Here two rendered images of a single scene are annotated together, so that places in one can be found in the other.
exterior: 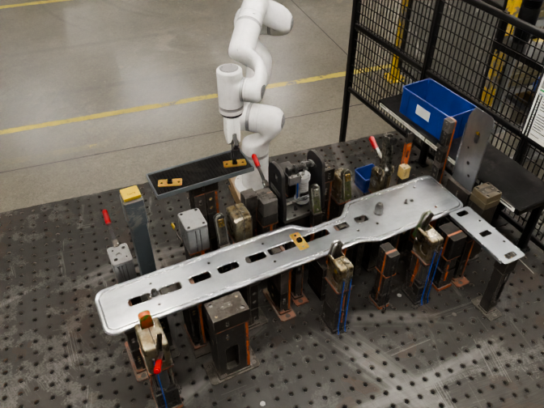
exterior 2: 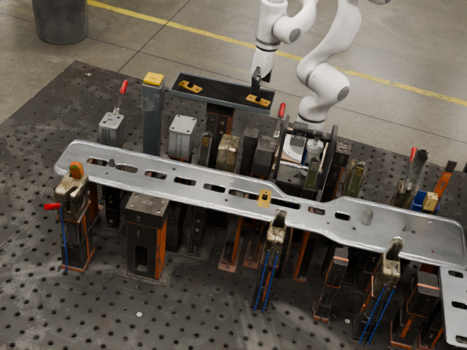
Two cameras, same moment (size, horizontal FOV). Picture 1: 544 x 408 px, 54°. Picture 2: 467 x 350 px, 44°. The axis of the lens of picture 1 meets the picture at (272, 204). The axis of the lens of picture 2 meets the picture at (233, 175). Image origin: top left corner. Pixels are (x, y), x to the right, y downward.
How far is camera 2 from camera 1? 0.76 m
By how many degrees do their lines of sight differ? 24
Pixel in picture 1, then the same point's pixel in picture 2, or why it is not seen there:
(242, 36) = not seen: outside the picture
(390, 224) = (365, 237)
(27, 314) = (48, 143)
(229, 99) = (263, 30)
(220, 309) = (140, 203)
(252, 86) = (284, 23)
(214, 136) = (354, 116)
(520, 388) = not seen: outside the picture
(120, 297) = (86, 152)
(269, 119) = (329, 83)
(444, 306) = not seen: outside the picture
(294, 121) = (447, 143)
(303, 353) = (210, 303)
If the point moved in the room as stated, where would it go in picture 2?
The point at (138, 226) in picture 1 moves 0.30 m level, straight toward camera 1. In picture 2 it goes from (150, 112) to (112, 157)
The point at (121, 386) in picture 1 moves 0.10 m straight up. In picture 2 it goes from (57, 229) to (54, 210)
